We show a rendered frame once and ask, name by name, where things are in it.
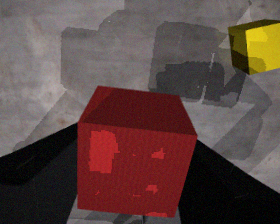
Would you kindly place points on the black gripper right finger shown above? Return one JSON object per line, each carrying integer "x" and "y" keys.
{"x": 216, "y": 192}

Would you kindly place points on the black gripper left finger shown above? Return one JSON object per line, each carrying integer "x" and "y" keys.
{"x": 38, "y": 183}

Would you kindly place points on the yellow block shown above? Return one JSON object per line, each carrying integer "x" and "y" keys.
{"x": 255, "y": 47}

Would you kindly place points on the red block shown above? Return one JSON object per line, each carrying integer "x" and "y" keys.
{"x": 134, "y": 149}

